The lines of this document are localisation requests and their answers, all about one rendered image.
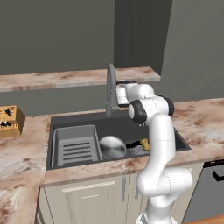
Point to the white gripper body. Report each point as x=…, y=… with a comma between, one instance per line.
x=122, y=94

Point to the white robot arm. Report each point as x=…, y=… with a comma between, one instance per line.
x=159, y=140

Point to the grey sink tap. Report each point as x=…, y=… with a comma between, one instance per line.
x=110, y=87

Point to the dark grey sink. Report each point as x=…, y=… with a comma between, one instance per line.
x=122, y=125

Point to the yellow sponge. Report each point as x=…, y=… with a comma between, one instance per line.
x=145, y=144

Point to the grey drying rack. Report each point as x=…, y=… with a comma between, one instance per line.
x=76, y=145

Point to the wooden knife block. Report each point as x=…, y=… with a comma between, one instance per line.
x=11, y=128

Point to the grey dishwasher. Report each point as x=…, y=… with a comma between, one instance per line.
x=204, y=195

